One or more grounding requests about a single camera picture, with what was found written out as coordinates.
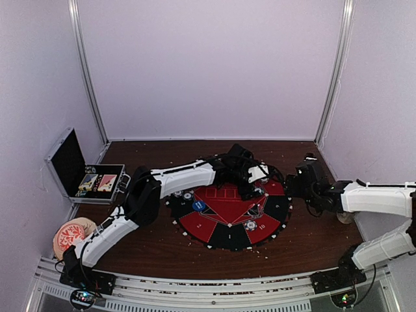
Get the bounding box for green poker chip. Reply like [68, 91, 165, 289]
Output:
[183, 192, 193, 201]

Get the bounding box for blue orange poker chip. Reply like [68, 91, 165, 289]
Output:
[244, 220, 257, 231]

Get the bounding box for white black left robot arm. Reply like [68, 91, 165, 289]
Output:
[61, 144, 269, 289]

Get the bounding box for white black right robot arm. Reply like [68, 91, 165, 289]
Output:
[285, 174, 415, 293]

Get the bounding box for beige ceramic mug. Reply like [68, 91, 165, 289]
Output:
[336, 212, 354, 225]

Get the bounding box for clear dealer button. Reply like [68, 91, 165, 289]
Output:
[247, 203, 263, 218]

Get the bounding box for blue small blind button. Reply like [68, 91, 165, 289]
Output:
[192, 200, 206, 212]

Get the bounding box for round red black poker mat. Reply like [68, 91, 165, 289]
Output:
[165, 161, 293, 251]

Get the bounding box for red playing card box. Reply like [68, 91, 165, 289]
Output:
[97, 174, 118, 192]

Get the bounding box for aluminium poker case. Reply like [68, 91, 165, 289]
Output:
[45, 127, 131, 205]

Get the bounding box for yellow playing card box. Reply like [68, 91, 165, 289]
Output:
[78, 174, 98, 191]

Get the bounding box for beige red patterned bowl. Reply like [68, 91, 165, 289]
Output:
[53, 217, 97, 261]

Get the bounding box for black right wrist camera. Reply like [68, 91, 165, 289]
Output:
[296, 153, 325, 187]

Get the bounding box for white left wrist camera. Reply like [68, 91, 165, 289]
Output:
[248, 164, 269, 183]

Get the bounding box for aluminium front rail base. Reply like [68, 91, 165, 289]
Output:
[25, 255, 402, 312]

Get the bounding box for right aluminium frame post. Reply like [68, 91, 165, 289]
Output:
[314, 0, 355, 148]

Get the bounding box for aluminium frame post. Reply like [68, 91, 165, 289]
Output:
[68, 0, 109, 145]
[314, 0, 355, 148]

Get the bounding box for left aluminium frame post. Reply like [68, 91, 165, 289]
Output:
[68, 0, 109, 145]

